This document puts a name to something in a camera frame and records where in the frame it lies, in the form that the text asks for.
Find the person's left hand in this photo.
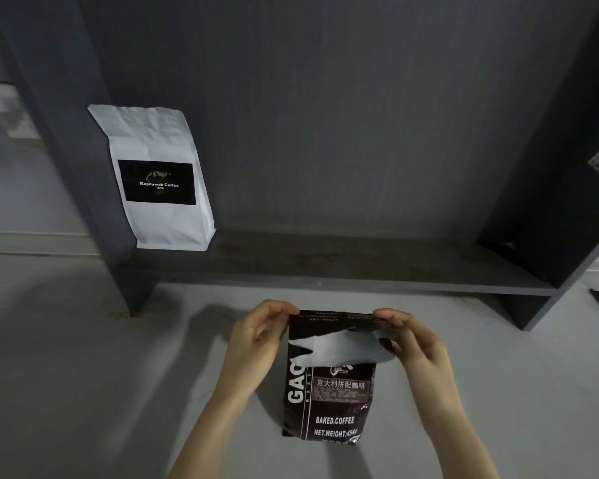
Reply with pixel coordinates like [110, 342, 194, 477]
[219, 300, 300, 398]

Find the person's right hand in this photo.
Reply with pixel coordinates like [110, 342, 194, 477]
[373, 308, 455, 395]

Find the dark brown coffee bag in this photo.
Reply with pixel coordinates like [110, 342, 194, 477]
[282, 309, 399, 446]

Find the person's right forearm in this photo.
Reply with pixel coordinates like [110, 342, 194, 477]
[404, 376, 505, 479]

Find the person's left forearm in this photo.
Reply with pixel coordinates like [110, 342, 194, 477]
[167, 376, 263, 479]

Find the white coffee bag black label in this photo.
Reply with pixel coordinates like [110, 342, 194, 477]
[87, 104, 217, 253]

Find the dark grey wooden shelf unit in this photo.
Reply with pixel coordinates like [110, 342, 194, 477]
[0, 0, 599, 332]

